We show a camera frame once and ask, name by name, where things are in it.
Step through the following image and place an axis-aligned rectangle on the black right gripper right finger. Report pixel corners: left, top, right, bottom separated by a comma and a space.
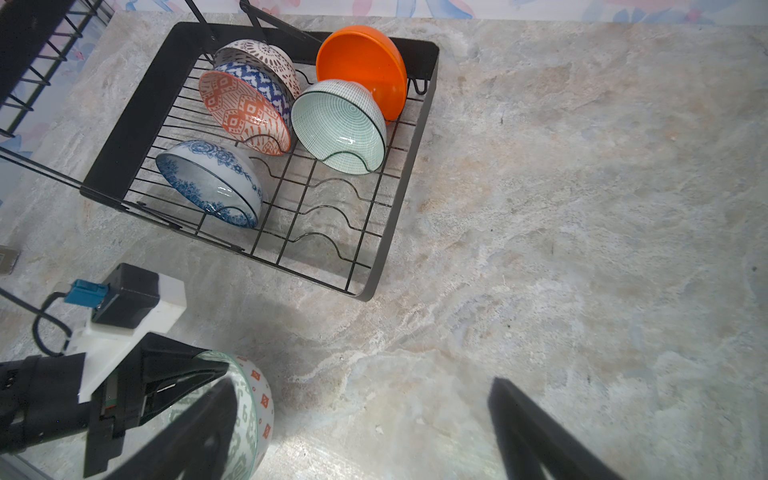
488, 377, 619, 479

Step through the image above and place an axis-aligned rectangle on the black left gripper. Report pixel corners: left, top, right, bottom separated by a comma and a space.
1, 333, 229, 478

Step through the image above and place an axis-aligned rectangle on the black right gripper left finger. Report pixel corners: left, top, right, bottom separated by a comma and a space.
107, 378, 237, 479

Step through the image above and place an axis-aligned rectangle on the blue patterned ceramic bowl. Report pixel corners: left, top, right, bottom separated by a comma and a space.
155, 140, 264, 229

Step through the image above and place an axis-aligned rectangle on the red patterned ceramic bowl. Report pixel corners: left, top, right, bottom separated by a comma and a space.
198, 61, 293, 156

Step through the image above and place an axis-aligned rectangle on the pale green ceramic bowl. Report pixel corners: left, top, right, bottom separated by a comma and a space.
291, 79, 386, 175

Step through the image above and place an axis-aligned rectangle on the white brown patterned bowl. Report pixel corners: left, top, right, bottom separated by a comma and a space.
214, 39, 301, 100

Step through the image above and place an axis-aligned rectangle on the orange plastic bowl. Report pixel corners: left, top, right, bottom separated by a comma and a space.
315, 25, 408, 122

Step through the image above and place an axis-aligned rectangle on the black wire dish rack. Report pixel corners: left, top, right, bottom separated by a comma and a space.
1, 7, 439, 301

